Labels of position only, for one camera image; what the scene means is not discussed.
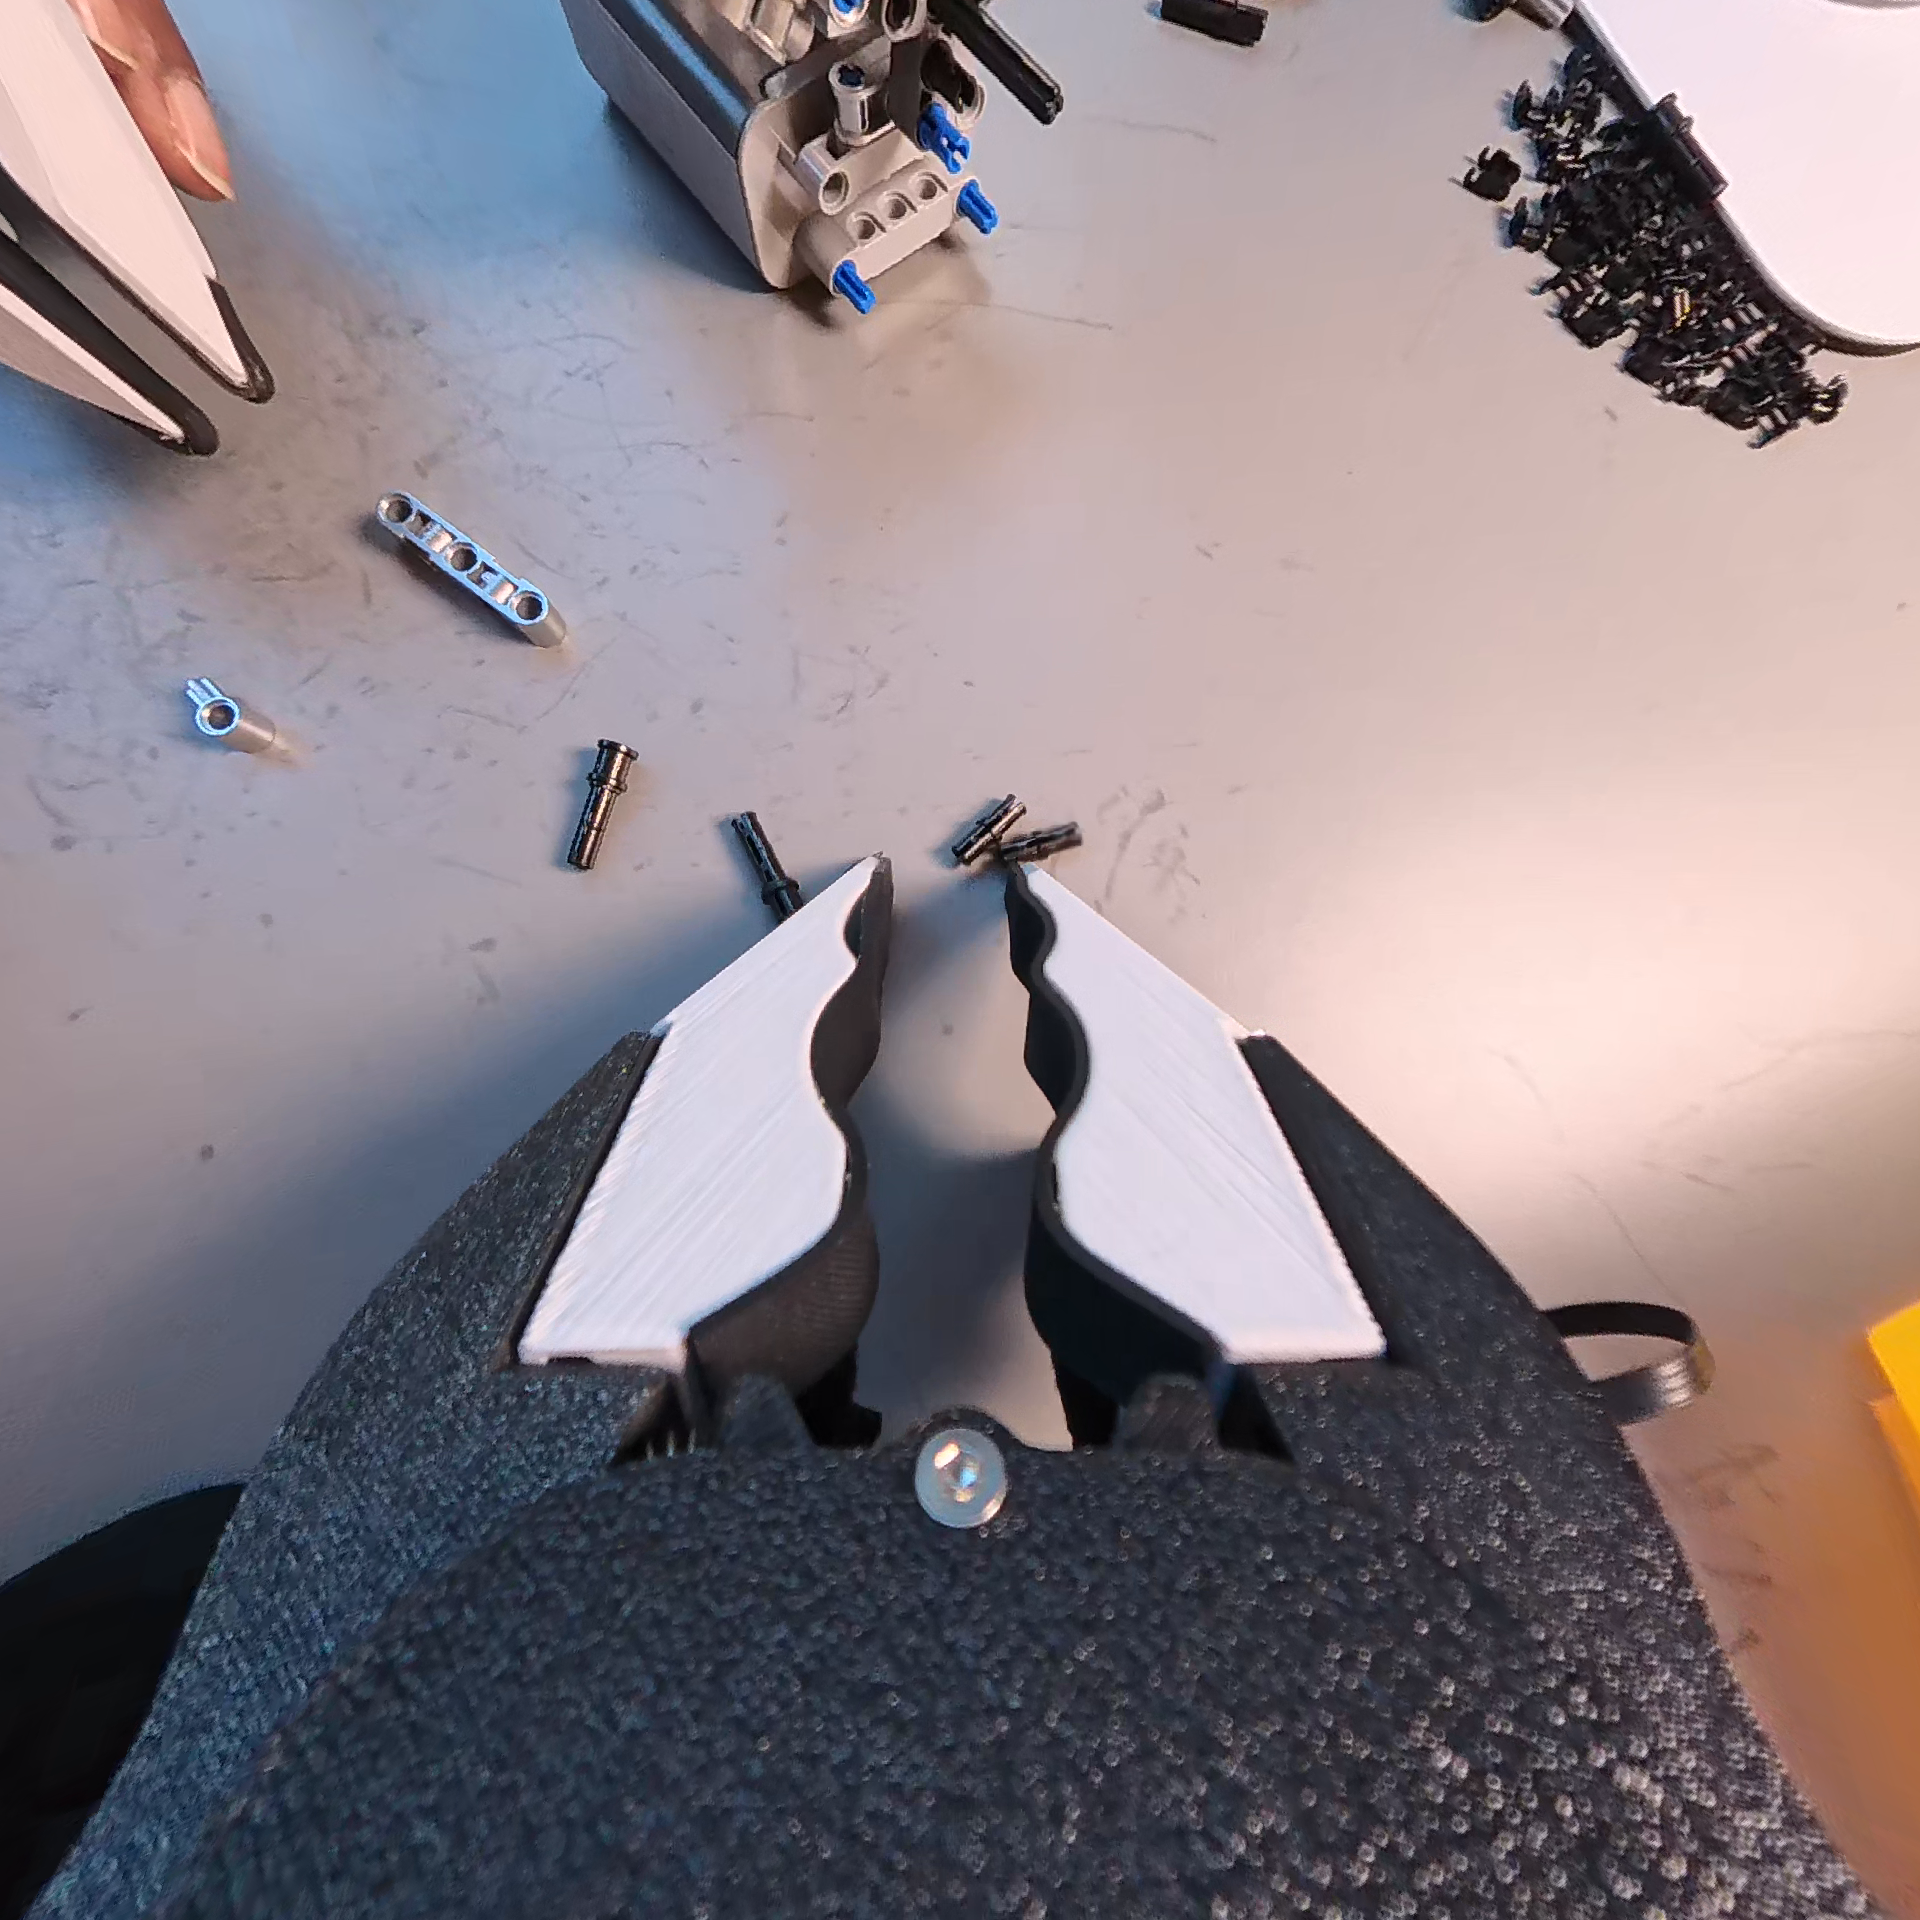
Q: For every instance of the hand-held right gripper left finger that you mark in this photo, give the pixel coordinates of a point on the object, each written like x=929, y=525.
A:
x=706, y=1201

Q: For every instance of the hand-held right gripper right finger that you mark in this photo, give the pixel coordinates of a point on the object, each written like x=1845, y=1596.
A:
x=1200, y=1201

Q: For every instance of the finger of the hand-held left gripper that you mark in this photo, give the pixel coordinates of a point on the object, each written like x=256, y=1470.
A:
x=106, y=180
x=76, y=345

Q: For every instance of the small black brick pin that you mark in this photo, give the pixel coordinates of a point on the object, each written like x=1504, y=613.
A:
x=601, y=805
x=1042, y=844
x=766, y=862
x=988, y=832

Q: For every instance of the small grey brick connector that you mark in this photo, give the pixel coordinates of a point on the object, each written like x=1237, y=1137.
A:
x=221, y=715

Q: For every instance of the short grey brick beam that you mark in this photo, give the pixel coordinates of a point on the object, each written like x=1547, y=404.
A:
x=469, y=568

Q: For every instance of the grey brick engine model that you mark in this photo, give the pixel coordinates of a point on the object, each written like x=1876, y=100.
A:
x=796, y=134

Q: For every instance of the person's left hand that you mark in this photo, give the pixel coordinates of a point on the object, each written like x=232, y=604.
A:
x=165, y=91

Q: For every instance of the yellow plastic crate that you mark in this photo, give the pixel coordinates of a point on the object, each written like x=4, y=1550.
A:
x=1898, y=1411

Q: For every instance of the pile of black pins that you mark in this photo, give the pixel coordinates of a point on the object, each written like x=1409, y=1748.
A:
x=1651, y=269

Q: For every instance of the black brick connector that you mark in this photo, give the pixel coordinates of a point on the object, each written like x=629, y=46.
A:
x=1211, y=19

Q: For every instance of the white booklet stand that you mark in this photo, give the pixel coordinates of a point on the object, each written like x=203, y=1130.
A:
x=1802, y=152

